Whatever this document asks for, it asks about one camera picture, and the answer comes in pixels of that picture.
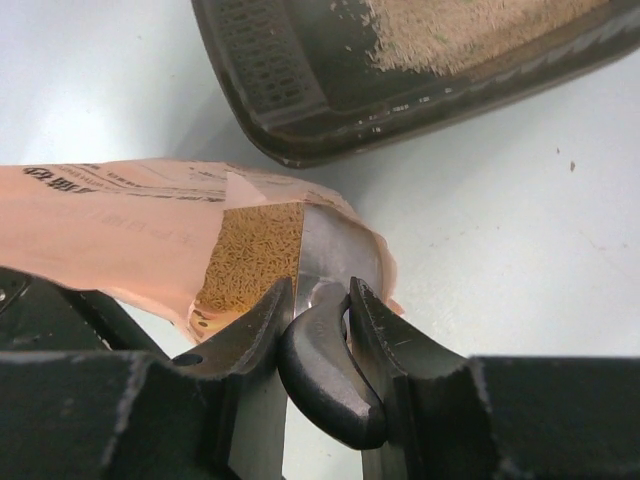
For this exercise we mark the pink cat litter bag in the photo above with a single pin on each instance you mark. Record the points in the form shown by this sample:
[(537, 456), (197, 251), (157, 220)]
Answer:
[(196, 243)]

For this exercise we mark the silver metal scoop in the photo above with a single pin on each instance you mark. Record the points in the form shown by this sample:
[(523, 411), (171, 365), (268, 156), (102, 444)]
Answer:
[(315, 364)]

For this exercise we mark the brown litter box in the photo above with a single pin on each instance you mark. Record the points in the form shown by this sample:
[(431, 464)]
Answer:
[(300, 81)]

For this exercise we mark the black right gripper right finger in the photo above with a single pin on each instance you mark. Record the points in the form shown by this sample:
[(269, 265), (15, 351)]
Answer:
[(492, 417)]

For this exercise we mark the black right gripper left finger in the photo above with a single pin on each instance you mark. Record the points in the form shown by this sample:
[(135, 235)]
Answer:
[(216, 411)]

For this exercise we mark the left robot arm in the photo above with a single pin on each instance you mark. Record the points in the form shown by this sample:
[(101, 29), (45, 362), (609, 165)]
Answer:
[(38, 315)]

